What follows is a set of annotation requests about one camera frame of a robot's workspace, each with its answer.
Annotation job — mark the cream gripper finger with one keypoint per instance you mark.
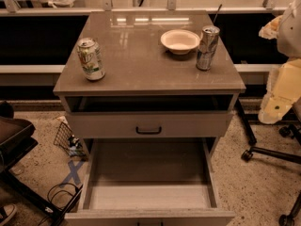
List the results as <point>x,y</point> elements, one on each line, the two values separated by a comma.
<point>283,90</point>
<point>269,31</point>

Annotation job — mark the silver blue energy drink can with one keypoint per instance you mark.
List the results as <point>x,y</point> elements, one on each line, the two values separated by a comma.
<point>207,47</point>

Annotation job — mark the shoe at bottom left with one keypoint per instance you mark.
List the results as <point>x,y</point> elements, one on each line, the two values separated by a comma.
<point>7,212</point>

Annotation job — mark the open grey middle drawer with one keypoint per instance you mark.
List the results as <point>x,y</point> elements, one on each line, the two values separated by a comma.
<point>149,182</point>

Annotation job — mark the green 7up soda can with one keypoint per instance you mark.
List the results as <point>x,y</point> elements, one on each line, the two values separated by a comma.
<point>89,53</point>

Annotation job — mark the closed grey top drawer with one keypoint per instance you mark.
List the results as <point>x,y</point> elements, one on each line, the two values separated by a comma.
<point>131,125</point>

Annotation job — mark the black wire basket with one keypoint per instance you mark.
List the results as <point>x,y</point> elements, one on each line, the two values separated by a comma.
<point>68,142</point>

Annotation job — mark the white paper bowl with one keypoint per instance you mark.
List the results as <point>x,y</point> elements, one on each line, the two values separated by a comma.
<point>179,41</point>

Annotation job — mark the grey drawer cabinet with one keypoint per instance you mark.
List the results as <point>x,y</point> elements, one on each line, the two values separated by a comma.
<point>142,76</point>

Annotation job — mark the blue tape cross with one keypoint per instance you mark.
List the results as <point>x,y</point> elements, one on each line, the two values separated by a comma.
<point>73,174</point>

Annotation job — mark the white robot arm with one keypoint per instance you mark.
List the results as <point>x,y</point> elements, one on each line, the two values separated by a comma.
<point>289,32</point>

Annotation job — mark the dark chair at left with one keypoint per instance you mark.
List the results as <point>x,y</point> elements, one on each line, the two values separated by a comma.
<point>15,143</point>

